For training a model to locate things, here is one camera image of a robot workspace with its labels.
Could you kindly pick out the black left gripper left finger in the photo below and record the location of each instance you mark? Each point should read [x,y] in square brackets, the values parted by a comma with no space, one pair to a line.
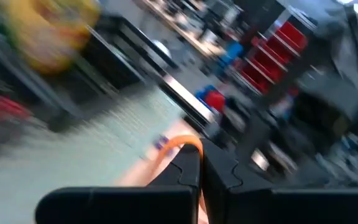
[120,208]

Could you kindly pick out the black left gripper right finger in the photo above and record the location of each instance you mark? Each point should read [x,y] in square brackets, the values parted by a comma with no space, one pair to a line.
[291,208]

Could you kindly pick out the orange rubber band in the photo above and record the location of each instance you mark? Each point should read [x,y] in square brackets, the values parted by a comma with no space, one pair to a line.
[182,138]

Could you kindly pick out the red rubber band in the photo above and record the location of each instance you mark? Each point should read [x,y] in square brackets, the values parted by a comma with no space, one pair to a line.
[2,109]

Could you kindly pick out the yellow green Crayola crayon box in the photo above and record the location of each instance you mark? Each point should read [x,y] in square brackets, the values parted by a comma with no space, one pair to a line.
[48,40]

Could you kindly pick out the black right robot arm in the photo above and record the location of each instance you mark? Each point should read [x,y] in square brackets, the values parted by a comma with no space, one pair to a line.
[322,112]

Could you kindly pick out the red storage bins rack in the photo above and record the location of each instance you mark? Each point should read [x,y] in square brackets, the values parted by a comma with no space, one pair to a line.
[278,53]

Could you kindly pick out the lamp with white bulb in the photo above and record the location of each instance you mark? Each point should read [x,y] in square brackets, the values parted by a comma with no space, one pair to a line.
[162,48]

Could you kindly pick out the wooden background workbench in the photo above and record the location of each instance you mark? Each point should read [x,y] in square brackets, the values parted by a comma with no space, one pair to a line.
[197,42]

